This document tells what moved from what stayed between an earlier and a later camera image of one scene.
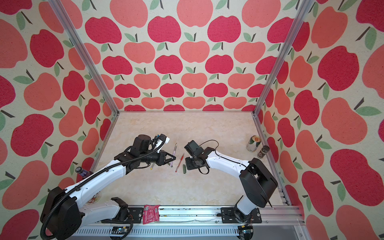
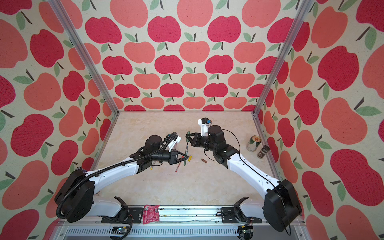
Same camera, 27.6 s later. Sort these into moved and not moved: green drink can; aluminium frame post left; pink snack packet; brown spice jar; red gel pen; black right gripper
Moved: black right gripper
Not moved: brown spice jar; pink snack packet; red gel pen; green drink can; aluminium frame post left
